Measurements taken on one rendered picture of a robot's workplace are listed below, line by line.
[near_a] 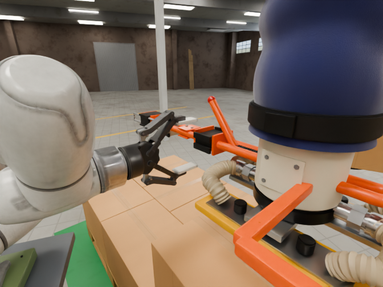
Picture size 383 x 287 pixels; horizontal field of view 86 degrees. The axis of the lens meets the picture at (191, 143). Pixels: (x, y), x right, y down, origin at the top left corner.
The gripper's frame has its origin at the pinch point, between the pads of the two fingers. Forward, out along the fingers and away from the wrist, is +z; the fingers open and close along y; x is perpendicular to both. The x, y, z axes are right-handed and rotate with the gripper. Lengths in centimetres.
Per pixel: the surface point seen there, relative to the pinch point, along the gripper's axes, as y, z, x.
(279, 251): 10.8, -5.2, 30.0
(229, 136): -2.4, 7.1, 7.6
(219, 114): -7.7, 7.1, 3.4
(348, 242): 128, 164, 24
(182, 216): 73, 33, -48
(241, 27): -239, 1049, -785
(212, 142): -0.8, 3.7, 4.6
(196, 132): -2.2, 3.0, -1.1
